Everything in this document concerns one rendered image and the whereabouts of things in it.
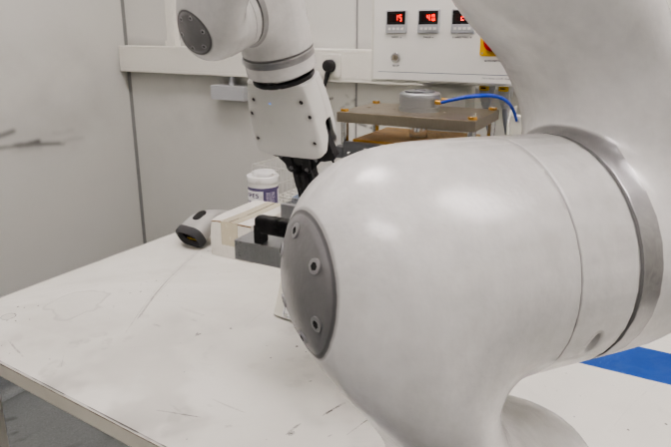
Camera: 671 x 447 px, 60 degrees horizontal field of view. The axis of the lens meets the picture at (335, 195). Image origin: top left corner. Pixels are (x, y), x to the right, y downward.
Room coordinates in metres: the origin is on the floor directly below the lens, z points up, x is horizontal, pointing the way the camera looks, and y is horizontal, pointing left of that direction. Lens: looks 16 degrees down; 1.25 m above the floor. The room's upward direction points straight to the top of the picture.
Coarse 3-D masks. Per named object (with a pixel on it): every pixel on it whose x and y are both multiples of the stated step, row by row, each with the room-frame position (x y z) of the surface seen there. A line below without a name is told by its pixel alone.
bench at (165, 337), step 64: (128, 256) 1.27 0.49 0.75; (192, 256) 1.27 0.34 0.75; (0, 320) 0.96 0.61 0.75; (64, 320) 0.96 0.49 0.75; (128, 320) 0.96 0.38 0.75; (192, 320) 0.96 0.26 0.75; (256, 320) 0.96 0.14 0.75; (64, 384) 0.76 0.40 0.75; (128, 384) 0.76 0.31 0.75; (192, 384) 0.76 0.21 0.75; (256, 384) 0.76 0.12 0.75; (320, 384) 0.76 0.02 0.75; (576, 384) 0.76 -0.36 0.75; (640, 384) 0.76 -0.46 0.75
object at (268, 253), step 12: (288, 204) 0.83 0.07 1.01; (288, 216) 0.82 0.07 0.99; (240, 240) 0.78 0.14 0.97; (252, 240) 0.78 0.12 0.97; (276, 240) 0.78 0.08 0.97; (240, 252) 0.78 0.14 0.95; (252, 252) 0.77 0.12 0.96; (264, 252) 0.76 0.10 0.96; (276, 252) 0.75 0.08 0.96; (264, 264) 0.76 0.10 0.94; (276, 264) 0.75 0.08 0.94
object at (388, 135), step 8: (384, 128) 1.24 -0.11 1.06; (392, 128) 1.24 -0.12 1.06; (400, 128) 1.24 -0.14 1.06; (416, 128) 1.12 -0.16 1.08; (368, 136) 1.14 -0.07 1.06; (376, 136) 1.14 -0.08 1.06; (384, 136) 1.14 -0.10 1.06; (392, 136) 1.14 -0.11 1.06; (400, 136) 1.14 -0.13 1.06; (408, 136) 1.14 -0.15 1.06; (416, 136) 1.12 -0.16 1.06; (424, 136) 1.12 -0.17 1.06; (432, 136) 1.14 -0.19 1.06; (440, 136) 1.14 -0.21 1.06; (448, 136) 1.14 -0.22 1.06; (456, 136) 1.14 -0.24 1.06; (464, 136) 1.14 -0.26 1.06; (384, 144) 1.07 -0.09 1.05
